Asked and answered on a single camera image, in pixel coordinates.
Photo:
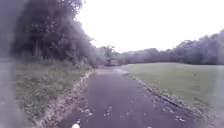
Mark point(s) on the dark asphalt path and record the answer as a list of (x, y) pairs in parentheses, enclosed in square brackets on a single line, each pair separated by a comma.
[(115, 96)]

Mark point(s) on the wood of tall trees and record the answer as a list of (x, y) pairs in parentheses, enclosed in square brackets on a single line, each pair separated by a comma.
[(53, 33)]

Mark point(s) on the green grass field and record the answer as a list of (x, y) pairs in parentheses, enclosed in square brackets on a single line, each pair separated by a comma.
[(180, 78)]

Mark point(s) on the grass verge with leaves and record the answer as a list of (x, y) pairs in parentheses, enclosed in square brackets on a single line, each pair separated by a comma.
[(43, 83)]

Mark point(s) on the robot's own part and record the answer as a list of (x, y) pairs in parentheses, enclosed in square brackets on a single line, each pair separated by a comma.
[(76, 126)]

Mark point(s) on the distant row of trees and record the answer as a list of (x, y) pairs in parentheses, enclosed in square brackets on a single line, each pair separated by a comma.
[(186, 51)]

